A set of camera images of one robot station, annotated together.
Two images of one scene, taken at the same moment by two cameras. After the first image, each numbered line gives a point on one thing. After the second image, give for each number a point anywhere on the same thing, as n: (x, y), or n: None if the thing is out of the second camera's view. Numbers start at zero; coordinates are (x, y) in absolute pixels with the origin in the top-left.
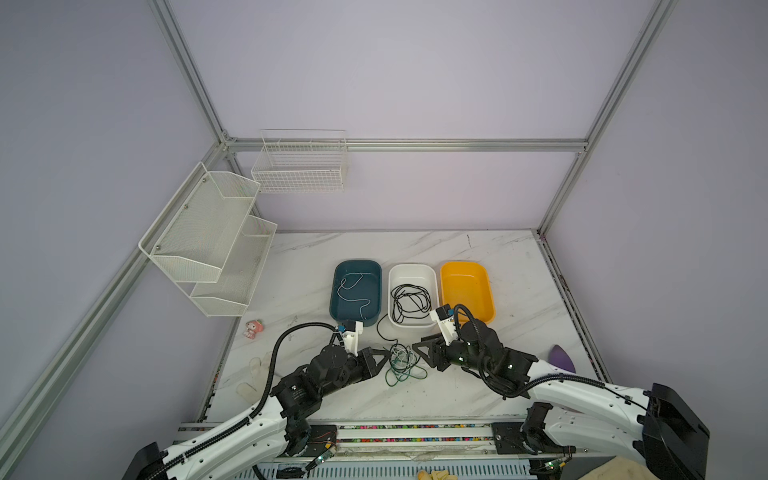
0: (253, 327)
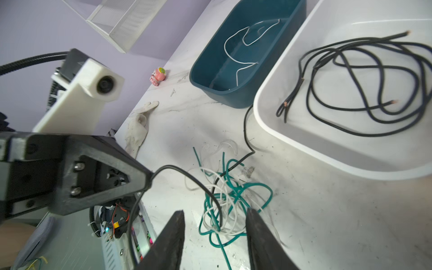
0: (158, 74)
